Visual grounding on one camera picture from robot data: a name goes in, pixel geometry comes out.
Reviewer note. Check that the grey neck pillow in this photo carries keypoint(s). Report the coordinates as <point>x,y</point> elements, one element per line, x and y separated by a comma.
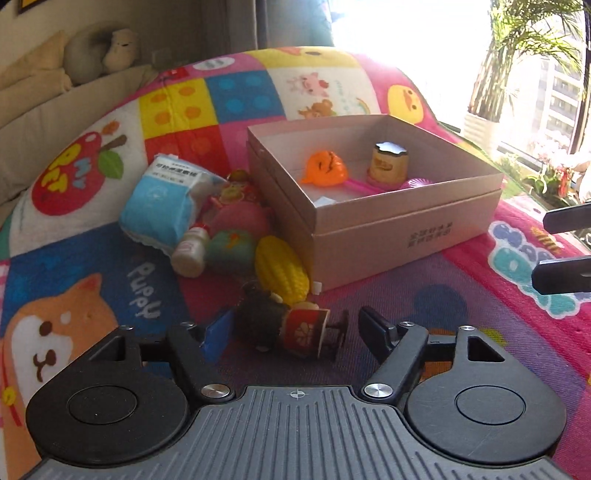
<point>81,60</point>

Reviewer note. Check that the flowering plants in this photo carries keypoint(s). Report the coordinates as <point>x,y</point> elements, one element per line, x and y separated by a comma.
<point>554,175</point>

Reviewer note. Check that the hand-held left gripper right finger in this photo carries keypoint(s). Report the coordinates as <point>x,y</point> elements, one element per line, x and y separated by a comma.
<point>376,330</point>

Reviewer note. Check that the small white toy bottle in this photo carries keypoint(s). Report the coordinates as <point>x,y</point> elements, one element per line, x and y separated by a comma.
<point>189,254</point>

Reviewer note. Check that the yellow corn toy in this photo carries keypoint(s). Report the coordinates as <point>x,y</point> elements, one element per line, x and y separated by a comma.
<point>279,272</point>

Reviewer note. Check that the beige folded blanket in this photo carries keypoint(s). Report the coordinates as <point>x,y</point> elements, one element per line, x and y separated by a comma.
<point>37,69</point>

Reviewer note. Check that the small jar with black lid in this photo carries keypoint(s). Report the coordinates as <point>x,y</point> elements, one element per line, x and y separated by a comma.
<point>385,168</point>

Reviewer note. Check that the dark window frame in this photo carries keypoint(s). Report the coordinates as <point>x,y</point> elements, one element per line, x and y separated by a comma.
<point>582,69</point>

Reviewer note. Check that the beige bear plush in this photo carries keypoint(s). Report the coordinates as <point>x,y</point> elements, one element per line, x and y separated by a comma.
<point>122,46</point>

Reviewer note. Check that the grey curtain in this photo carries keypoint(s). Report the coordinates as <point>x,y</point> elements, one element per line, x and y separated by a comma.
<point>286,23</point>

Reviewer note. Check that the yellow framed picture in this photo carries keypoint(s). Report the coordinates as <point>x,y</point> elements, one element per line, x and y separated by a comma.
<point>28,5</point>

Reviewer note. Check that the pink plush toy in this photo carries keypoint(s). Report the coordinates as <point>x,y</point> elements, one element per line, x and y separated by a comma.
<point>249,219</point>

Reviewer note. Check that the black and red doll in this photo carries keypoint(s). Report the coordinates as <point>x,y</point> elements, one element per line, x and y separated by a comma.
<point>295,330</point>

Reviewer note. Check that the blue tissue packet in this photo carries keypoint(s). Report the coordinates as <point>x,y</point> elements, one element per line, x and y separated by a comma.
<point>157,203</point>

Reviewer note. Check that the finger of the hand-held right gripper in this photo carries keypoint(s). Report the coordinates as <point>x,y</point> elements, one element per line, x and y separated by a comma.
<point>563,277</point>
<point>568,220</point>

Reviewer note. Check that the pink cardboard box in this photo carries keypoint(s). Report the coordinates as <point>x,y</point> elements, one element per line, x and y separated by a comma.
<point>392,240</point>

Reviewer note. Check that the colourful printed play mat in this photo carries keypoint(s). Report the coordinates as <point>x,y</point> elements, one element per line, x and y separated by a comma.
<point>438,300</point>

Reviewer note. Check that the green plush toy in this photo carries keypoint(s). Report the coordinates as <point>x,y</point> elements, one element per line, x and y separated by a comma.
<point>231,251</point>

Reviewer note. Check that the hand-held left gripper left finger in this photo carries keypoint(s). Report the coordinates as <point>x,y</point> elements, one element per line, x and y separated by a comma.
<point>217,334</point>

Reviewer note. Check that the white planter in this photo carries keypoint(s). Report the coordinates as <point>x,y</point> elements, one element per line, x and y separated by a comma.
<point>480,131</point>

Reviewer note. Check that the beige sofa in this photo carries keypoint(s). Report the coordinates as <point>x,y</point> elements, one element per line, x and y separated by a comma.
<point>46,120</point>

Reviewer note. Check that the potted palm plant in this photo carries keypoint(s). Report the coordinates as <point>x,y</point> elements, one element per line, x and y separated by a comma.
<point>508,46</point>

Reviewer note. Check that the orange plastic toy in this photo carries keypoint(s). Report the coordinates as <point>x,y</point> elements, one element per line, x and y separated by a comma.
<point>325,167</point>

